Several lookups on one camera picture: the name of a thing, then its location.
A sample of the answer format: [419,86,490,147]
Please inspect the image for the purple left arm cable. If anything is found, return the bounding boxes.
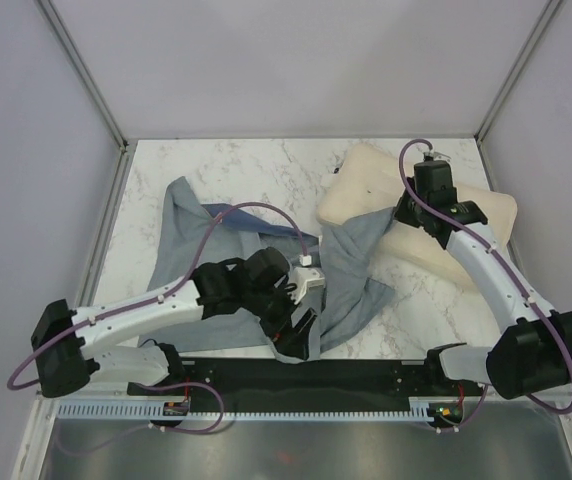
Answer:
[6,201,315,391]

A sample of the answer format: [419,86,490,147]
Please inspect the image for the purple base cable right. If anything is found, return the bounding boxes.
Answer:
[415,379,488,434]

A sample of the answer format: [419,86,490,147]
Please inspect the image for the cream white pillow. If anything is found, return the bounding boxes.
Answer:
[315,143,519,289]

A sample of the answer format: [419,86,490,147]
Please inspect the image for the white slotted cable duct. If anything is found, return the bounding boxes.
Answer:
[55,397,433,423]

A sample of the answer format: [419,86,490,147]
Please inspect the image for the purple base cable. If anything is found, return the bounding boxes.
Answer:
[415,379,488,434]
[58,382,225,454]

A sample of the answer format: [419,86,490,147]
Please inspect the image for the blue denim pillowcase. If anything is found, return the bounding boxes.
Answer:
[138,175,396,365]

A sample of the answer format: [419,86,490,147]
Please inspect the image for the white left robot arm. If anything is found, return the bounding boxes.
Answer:
[31,247,325,398]

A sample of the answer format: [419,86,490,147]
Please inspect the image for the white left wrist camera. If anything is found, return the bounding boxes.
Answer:
[288,254,325,304]

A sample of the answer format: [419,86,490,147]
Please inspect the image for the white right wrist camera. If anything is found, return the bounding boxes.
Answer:
[423,148,451,162]

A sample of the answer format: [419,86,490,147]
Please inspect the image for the shiny metal front sheet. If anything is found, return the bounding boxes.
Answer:
[42,406,572,479]

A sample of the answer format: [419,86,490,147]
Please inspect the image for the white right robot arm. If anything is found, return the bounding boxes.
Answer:
[395,158,572,399]

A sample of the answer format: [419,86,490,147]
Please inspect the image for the left aluminium corner post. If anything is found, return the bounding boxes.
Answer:
[35,0,128,152]

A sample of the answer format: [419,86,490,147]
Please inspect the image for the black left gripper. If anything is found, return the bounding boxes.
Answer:
[243,277,316,359]

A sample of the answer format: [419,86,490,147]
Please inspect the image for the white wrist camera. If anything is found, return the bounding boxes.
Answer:
[423,148,451,162]
[288,254,325,304]

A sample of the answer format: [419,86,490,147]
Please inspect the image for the right aluminium corner post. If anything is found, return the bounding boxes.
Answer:
[474,0,566,147]

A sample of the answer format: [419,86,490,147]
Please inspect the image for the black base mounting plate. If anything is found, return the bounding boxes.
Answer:
[126,349,485,417]

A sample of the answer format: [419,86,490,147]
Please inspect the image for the aluminium corner post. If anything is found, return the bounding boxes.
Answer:
[35,0,128,152]
[474,0,566,147]

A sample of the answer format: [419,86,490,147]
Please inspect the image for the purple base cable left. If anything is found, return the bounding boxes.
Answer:
[58,382,225,454]

